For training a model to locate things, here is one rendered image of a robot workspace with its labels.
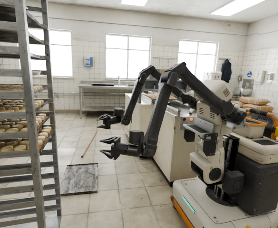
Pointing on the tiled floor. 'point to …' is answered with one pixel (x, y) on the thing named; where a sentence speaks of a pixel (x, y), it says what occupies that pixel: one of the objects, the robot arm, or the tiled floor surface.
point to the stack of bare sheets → (79, 179)
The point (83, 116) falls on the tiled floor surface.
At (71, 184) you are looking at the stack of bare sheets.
